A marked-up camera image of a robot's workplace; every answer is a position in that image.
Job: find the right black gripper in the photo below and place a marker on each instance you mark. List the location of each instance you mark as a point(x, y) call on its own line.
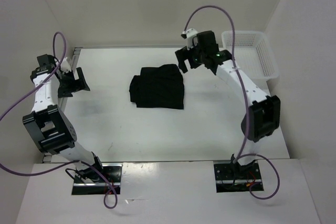
point(183, 54)

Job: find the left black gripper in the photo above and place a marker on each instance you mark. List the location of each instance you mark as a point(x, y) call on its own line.
point(80, 84)

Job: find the black shorts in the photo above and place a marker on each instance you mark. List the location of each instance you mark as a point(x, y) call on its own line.
point(158, 87)

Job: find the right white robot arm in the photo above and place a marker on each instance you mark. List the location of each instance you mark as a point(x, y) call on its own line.
point(262, 111)

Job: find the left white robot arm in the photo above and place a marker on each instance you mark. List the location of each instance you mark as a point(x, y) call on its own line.
point(88, 163)

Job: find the white plastic basket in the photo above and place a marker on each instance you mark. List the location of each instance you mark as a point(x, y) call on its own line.
point(253, 53)

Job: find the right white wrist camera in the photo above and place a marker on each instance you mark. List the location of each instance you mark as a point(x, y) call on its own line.
point(190, 37)

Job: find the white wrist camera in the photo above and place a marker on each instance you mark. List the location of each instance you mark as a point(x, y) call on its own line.
point(65, 66)
point(190, 37)

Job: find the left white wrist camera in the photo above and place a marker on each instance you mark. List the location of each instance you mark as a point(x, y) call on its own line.
point(65, 66)

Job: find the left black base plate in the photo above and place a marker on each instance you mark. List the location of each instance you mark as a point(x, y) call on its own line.
point(111, 171)

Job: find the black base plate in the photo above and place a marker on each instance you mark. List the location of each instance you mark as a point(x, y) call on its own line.
point(227, 181)
point(111, 171)

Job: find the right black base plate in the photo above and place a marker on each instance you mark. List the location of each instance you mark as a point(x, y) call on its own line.
point(227, 181)

